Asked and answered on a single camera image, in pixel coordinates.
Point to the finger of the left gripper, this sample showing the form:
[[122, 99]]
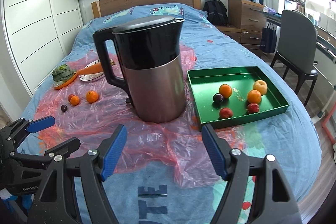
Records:
[[63, 150], [15, 133]]

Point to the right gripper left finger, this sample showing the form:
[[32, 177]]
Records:
[[55, 200]]

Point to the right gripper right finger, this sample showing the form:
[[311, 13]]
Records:
[[273, 200]]

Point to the small orange mandarin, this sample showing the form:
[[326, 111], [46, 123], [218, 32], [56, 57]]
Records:
[[74, 100]]

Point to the large orange mandarin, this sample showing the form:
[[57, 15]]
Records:
[[254, 96]]

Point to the yellow pear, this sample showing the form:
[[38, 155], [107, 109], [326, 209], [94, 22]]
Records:
[[260, 86]]

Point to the medium orange mandarin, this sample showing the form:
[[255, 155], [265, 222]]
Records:
[[92, 96]]

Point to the blue patterned bedsheet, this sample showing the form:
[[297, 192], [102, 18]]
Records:
[[151, 195]]

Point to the green toy bok choy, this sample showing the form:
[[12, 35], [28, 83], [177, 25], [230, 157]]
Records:
[[62, 73]]

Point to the large toy carrot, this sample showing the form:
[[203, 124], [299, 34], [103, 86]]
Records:
[[96, 68]]

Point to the pink hoop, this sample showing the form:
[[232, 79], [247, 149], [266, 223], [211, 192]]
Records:
[[326, 125]]

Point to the red plum right side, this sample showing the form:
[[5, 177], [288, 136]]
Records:
[[253, 108]]

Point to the red plum front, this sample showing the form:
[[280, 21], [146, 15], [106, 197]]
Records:
[[225, 113]]

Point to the pink plastic sheet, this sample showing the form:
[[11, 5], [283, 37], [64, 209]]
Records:
[[177, 143]]

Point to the dark purple plum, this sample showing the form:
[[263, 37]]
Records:
[[218, 98]]

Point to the orange in tray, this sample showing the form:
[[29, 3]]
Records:
[[225, 90]]

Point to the black steel electric kettle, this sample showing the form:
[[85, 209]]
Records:
[[143, 58]]

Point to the white wardrobe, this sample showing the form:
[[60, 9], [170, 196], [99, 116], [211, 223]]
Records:
[[40, 34]]

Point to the green metal tray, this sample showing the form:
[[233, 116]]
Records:
[[204, 83]]

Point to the grey desk chair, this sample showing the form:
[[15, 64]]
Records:
[[296, 48]]

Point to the dark blue tote bag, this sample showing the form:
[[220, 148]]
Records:
[[268, 39]]

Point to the wooden drawer cabinet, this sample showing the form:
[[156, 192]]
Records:
[[246, 23]]

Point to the black backpack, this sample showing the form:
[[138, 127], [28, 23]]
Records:
[[216, 12]]

